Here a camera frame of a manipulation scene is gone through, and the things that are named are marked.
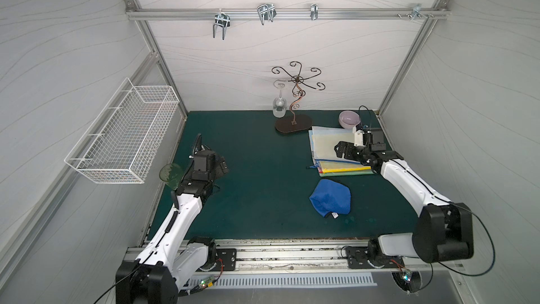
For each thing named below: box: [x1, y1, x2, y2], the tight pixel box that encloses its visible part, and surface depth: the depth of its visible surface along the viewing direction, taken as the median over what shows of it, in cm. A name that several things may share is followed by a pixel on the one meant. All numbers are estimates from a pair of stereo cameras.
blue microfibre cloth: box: [309, 178, 352, 219], surface depth 87 cm
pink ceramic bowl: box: [338, 110, 361, 129], surface depth 114 cm
